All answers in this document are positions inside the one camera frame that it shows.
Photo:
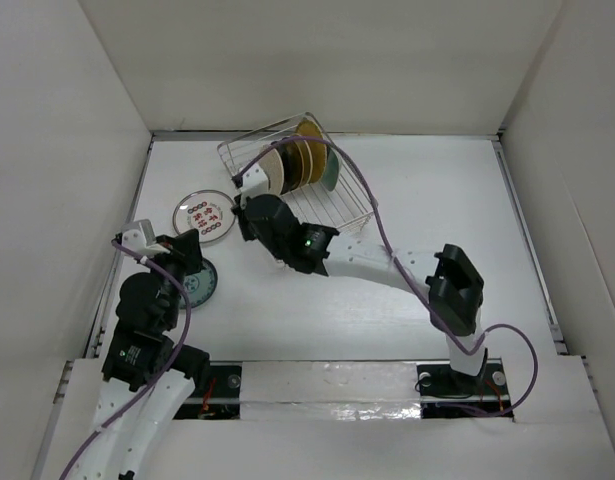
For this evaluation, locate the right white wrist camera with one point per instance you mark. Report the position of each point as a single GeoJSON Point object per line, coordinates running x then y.
{"type": "Point", "coordinates": [252, 183]}

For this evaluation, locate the cream plate with black patch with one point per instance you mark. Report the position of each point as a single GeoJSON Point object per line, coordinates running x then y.
{"type": "Point", "coordinates": [271, 163]}

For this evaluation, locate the cream plate with brown flowers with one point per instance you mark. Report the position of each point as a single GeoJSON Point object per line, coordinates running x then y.
{"type": "Point", "coordinates": [307, 162]}

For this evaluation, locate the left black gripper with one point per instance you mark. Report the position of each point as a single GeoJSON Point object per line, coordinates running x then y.
{"type": "Point", "coordinates": [184, 247]}

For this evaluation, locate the yellow brown patterned plate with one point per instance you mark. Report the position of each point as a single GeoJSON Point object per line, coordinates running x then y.
{"type": "Point", "coordinates": [298, 163]}

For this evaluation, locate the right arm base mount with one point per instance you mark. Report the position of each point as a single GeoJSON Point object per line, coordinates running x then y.
{"type": "Point", "coordinates": [442, 396]}

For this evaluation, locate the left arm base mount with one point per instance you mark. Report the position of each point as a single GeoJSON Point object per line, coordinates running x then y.
{"type": "Point", "coordinates": [218, 398]}

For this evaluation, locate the blue green patterned plate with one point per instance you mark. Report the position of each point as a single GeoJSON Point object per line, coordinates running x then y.
{"type": "Point", "coordinates": [201, 286]}

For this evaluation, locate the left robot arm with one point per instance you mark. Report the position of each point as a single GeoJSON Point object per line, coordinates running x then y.
{"type": "Point", "coordinates": [146, 377]}

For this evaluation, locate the light green rectangular tray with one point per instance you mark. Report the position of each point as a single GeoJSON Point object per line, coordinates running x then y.
{"type": "Point", "coordinates": [331, 172]}

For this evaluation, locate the bamboo pattern round plate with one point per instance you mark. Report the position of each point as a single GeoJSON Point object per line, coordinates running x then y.
{"type": "Point", "coordinates": [308, 128]}

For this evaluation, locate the glossy black plate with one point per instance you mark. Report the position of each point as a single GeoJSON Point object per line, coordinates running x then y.
{"type": "Point", "coordinates": [283, 150]}

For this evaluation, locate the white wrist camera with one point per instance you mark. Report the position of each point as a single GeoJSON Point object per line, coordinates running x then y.
{"type": "Point", "coordinates": [138, 236]}
{"type": "Point", "coordinates": [252, 183]}

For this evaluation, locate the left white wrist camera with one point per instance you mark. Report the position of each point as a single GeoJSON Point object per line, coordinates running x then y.
{"type": "Point", "coordinates": [138, 236]}

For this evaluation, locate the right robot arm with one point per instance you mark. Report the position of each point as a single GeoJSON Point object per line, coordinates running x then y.
{"type": "Point", "coordinates": [446, 282]}

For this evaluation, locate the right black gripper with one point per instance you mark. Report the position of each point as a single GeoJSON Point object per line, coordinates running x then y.
{"type": "Point", "coordinates": [238, 211]}

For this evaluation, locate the wire dish rack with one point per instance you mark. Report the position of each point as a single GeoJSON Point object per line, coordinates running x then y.
{"type": "Point", "coordinates": [347, 208]}

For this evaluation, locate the white plate with red characters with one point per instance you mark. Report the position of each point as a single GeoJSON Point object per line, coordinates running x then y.
{"type": "Point", "coordinates": [207, 211]}

